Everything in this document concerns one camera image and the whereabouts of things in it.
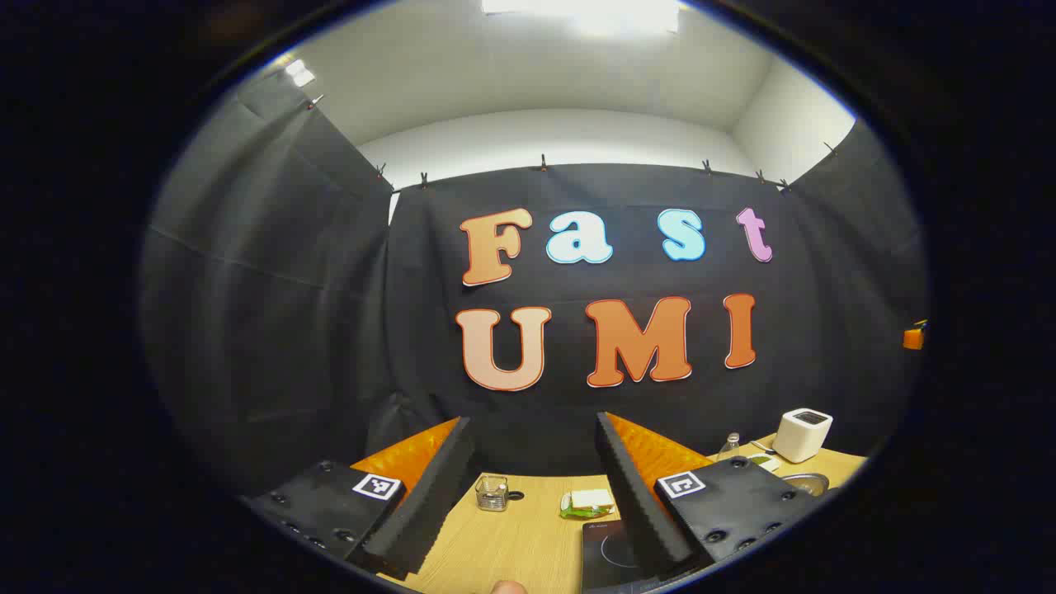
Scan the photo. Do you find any large ceiling light panel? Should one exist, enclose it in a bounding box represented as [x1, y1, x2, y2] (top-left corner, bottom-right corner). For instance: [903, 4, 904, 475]
[481, 0, 681, 35]

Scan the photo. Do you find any small clear glass cup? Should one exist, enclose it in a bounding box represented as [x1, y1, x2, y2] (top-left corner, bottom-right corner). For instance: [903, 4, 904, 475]
[476, 474, 510, 512]

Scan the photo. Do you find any black backdrop cloth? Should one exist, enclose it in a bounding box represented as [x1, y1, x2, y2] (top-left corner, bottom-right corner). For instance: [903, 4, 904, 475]
[140, 78, 931, 504]

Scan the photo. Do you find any sandwich with lettuce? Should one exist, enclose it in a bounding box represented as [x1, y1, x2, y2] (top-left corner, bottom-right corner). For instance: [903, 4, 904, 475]
[559, 488, 617, 520]

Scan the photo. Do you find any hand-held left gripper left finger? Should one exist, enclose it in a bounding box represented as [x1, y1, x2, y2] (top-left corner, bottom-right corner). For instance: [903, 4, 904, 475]
[243, 417, 478, 581]

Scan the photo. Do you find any black induction cooktop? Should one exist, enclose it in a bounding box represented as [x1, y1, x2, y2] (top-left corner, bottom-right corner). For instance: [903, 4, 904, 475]
[581, 518, 661, 593]

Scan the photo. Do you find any stainless steel pot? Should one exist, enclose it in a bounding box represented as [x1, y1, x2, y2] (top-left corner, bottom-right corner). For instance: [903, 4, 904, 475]
[780, 472, 832, 497]

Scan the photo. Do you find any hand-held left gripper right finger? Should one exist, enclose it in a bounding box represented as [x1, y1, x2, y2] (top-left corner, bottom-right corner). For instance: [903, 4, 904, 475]
[594, 412, 826, 580]

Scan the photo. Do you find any white toaster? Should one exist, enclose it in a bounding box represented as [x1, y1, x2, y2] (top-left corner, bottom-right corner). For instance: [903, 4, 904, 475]
[772, 408, 834, 464]

